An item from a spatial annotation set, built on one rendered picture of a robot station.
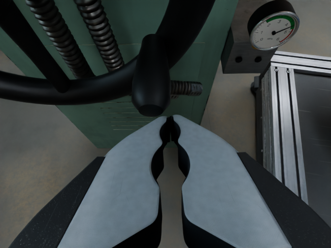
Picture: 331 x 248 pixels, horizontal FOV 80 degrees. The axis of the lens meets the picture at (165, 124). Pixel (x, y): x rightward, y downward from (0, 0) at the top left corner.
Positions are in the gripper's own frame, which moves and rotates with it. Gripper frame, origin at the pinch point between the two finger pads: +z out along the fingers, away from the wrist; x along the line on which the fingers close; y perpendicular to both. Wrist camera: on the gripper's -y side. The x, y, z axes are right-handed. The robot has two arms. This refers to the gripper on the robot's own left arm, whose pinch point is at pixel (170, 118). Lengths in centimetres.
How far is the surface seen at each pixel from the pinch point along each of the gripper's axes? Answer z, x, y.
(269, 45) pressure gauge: 21.9, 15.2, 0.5
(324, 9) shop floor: 141, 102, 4
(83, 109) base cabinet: 42, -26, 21
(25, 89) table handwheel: 8.5, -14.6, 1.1
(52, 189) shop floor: 45, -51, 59
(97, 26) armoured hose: 12.2, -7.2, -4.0
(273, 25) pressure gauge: 20.1, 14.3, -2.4
